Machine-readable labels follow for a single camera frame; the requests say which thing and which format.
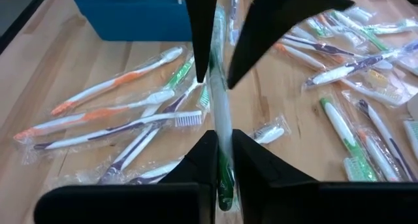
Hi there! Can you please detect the black aluminium rig frame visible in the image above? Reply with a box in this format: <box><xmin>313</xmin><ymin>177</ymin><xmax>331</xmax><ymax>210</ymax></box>
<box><xmin>0</xmin><ymin>0</ymin><xmax>53</xmax><ymax>55</ymax></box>

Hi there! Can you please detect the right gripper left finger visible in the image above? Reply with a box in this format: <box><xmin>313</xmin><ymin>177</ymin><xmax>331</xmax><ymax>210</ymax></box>
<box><xmin>33</xmin><ymin>129</ymin><xmax>219</xmax><ymax>224</ymax></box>

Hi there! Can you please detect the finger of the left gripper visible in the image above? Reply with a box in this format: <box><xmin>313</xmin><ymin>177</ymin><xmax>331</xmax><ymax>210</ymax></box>
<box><xmin>226</xmin><ymin>0</ymin><xmax>356</xmax><ymax>90</ymax></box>
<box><xmin>182</xmin><ymin>0</ymin><xmax>220</xmax><ymax>84</ymax></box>

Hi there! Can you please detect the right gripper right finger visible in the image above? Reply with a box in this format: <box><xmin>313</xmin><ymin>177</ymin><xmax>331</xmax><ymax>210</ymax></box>
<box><xmin>231</xmin><ymin>128</ymin><xmax>418</xmax><ymax>224</ymax></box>

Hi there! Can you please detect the teal plastic bin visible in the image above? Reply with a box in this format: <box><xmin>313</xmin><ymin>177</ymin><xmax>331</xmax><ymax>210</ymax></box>
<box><xmin>72</xmin><ymin>0</ymin><xmax>193</xmax><ymax>42</ymax></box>

